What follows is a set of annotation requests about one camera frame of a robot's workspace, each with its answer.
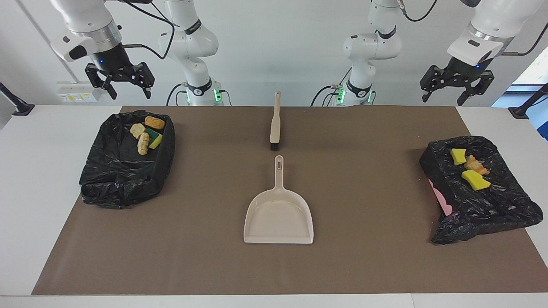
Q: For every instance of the black bag lined bin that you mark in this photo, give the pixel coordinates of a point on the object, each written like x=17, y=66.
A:
x=124, y=175

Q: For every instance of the striped croissant piece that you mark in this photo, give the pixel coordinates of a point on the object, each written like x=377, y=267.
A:
x=475, y=164

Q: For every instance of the elongated ridged pastry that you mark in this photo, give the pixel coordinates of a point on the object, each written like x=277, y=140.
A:
x=143, y=144

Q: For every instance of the brown bread roll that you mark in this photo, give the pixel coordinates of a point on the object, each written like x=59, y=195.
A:
x=154, y=122

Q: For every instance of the yellow sponge piece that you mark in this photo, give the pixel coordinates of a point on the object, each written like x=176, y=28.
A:
x=475, y=180
x=458, y=156

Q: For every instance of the pink plastic bin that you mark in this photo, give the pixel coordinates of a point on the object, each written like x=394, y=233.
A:
x=443, y=201

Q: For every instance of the white wall outlet box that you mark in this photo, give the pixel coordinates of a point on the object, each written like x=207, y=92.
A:
x=75, y=92

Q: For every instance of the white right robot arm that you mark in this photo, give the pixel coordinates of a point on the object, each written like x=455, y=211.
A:
x=188, y=42

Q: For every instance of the black crumpled trash bag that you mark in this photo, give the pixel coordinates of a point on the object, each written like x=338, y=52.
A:
x=492, y=205

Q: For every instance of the beige hand brush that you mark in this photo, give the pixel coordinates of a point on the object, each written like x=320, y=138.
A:
x=275, y=124

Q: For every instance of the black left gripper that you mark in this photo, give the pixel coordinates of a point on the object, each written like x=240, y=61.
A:
x=464, y=69

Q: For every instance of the brown table mat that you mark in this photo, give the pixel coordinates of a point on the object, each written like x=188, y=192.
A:
x=274, y=267

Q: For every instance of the black clamp stand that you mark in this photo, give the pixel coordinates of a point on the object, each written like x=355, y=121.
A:
x=19, y=107
x=524, y=110

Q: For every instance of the yellow green scouring sponge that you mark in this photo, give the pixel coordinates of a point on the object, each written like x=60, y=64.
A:
x=156, y=139

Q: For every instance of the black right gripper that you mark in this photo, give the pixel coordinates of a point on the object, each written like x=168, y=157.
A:
x=112, y=60

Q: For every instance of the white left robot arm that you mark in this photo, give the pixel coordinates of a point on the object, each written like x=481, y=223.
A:
x=368, y=47

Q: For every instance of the beige plastic dustpan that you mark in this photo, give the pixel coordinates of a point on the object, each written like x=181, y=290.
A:
x=278, y=220

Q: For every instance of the round pale pastry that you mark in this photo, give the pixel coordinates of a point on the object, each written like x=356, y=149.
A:
x=137, y=130

